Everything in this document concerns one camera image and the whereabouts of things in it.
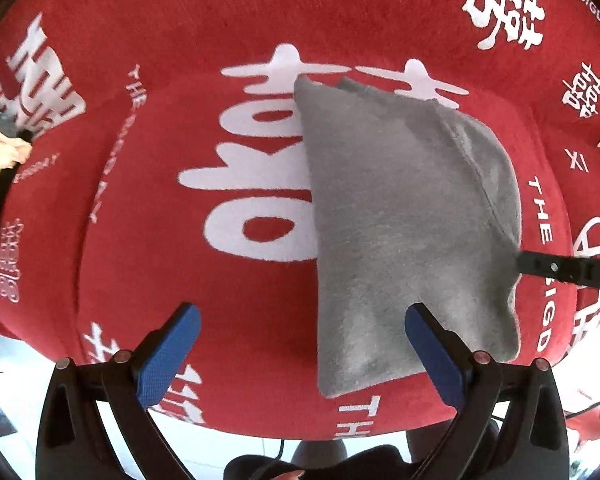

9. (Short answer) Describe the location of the red printed blanket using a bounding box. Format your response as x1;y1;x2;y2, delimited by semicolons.
0;0;600;443

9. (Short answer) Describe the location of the grey sweater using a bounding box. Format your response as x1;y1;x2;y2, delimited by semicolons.
294;75;525;400

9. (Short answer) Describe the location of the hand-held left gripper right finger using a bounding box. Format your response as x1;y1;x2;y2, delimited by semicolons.
404;302;572;480

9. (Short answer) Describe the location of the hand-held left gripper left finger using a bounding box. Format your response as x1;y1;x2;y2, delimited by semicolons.
35;302;203;480

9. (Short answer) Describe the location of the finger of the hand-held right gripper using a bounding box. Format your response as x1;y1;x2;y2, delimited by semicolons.
514;250;600;304

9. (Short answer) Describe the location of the person's dark clothing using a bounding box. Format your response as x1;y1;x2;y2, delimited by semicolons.
224;442;407;480

